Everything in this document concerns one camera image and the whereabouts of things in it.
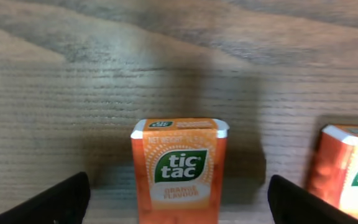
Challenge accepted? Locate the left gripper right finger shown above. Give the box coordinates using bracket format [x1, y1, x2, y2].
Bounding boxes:
[267, 174, 358, 224]

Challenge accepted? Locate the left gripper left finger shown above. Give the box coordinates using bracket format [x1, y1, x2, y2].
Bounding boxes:
[0, 171, 91, 224]

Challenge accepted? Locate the orange candy box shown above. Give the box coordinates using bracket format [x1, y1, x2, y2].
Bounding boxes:
[130, 117, 231, 224]
[305, 124, 358, 224]

